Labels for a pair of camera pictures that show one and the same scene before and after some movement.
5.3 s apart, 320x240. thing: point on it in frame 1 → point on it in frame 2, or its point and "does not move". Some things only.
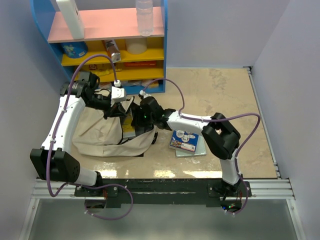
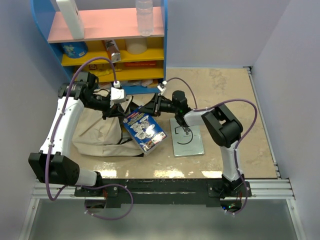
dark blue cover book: [183, 141] → [145, 128]
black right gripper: [137, 122] → [153, 108]
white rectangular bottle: [70, 11] does not move
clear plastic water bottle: [145, 17] does not move
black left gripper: [116, 110] does not move
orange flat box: [140, 63] does not move
